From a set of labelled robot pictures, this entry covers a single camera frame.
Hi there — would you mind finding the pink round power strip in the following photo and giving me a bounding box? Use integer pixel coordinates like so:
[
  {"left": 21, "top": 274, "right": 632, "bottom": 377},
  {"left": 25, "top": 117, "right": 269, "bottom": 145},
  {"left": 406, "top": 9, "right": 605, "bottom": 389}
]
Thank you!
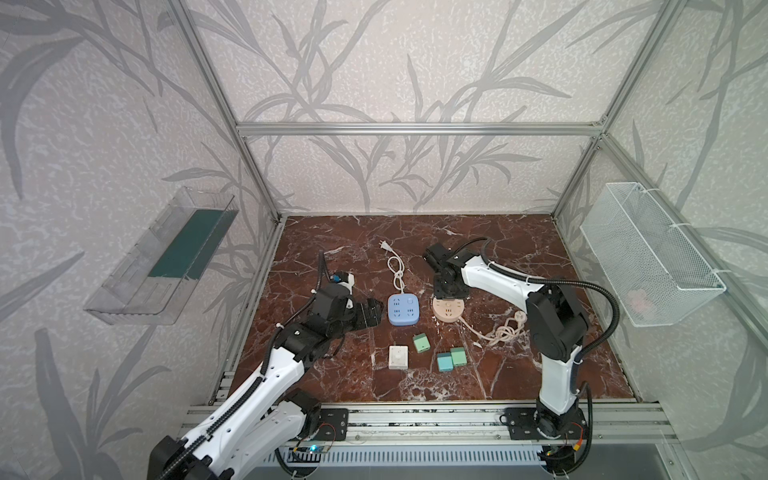
[{"left": 432, "top": 298, "right": 465, "bottom": 323}]

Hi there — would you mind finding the teal plug adapter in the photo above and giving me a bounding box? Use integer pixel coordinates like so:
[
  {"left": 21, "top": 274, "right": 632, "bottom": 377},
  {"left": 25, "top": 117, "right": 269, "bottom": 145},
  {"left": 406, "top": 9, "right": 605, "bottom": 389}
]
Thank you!
[{"left": 436, "top": 353, "right": 454, "bottom": 372}]

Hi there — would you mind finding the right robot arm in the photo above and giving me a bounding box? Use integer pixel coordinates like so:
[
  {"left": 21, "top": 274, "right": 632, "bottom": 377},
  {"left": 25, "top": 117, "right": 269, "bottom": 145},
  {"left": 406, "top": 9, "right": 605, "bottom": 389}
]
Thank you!
[{"left": 423, "top": 243, "right": 621, "bottom": 439}]

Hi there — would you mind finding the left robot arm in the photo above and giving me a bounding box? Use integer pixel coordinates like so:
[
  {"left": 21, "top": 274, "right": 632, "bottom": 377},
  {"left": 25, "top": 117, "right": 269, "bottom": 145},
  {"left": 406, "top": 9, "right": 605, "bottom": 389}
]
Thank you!
[{"left": 147, "top": 282, "right": 384, "bottom": 479}]

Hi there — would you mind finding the white plug adapter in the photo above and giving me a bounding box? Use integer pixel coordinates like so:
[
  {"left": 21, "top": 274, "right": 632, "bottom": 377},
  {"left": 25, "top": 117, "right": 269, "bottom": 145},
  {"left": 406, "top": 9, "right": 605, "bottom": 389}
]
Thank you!
[{"left": 388, "top": 345, "right": 409, "bottom": 370}]

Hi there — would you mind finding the light green plug adapter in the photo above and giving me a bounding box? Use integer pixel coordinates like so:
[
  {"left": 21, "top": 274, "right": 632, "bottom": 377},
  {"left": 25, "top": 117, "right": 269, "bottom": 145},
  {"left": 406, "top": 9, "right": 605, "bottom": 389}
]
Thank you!
[{"left": 413, "top": 333, "right": 431, "bottom": 353}]

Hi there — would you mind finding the blue square power strip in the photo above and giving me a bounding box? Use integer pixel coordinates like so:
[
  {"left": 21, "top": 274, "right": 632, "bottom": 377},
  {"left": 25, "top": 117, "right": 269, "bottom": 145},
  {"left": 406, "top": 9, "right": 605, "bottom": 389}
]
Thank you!
[{"left": 387, "top": 293, "right": 420, "bottom": 327}]

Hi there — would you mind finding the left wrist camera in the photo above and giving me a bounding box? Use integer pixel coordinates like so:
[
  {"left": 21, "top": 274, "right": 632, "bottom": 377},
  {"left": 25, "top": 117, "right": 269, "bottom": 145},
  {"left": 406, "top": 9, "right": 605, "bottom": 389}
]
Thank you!
[{"left": 329, "top": 271, "right": 355, "bottom": 294}]

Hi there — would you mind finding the white power strip cable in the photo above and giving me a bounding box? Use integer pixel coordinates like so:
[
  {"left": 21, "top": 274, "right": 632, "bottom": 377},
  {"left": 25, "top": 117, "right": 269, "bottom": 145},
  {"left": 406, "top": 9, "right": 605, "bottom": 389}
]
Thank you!
[{"left": 379, "top": 239, "right": 407, "bottom": 295}]

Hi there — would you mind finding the pink power strip cable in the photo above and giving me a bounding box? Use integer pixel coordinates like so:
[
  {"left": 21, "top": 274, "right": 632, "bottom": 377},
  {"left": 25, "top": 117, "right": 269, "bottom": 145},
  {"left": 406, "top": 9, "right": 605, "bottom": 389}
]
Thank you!
[{"left": 458, "top": 308, "right": 529, "bottom": 349}]

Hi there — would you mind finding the clear plastic wall bin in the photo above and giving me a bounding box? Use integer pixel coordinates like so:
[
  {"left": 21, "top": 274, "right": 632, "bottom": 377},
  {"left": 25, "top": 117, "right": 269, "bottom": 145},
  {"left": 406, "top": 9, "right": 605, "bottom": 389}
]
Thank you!
[{"left": 84, "top": 187, "right": 239, "bottom": 326}]

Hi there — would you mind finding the white wire mesh basket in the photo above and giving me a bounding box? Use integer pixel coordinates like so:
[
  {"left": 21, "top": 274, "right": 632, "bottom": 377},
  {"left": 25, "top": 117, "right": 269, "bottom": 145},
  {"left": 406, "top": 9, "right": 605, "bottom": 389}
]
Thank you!
[{"left": 581, "top": 182, "right": 727, "bottom": 328}]

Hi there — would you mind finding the aluminium frame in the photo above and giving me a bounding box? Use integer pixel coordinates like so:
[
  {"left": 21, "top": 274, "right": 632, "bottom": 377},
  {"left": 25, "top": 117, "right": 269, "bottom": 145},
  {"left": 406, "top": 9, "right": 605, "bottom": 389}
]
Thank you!
[{"left": 164, "top": 0, "right": 768, "bottom": 448}]

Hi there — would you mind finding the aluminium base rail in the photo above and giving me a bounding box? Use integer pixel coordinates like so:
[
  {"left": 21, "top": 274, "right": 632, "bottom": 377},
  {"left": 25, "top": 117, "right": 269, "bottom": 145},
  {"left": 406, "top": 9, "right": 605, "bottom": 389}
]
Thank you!
[{"left": 179, "top": 401, "right": 679, "bottom": 448}]

